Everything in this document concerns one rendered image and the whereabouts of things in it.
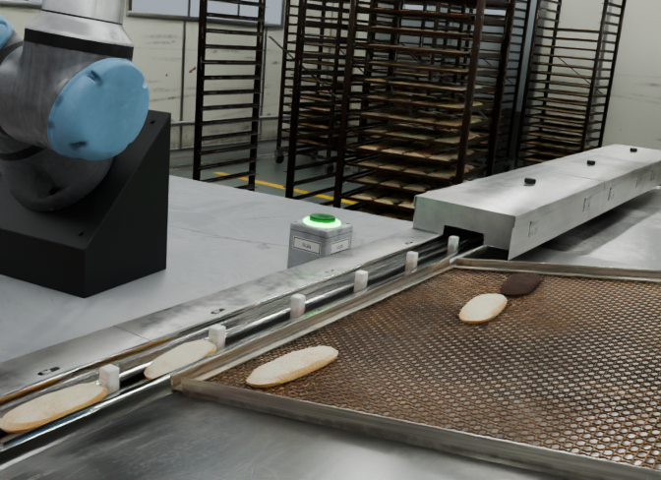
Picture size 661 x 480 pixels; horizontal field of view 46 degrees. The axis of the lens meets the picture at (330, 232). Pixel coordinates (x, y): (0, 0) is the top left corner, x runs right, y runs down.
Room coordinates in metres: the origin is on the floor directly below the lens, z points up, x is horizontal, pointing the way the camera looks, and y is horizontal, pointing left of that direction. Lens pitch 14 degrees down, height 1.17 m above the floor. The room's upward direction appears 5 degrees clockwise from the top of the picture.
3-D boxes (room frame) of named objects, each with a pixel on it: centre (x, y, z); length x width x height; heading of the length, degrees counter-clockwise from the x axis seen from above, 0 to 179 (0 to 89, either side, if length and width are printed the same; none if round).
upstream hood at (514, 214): (1.76, -0.55, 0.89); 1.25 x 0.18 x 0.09; 147
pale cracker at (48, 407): (0.59, 0.22, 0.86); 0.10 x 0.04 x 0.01; 147
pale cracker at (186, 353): (0.70, 0.13, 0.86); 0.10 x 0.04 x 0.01; 157
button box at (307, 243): (1.13, 0.01, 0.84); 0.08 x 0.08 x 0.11; 57
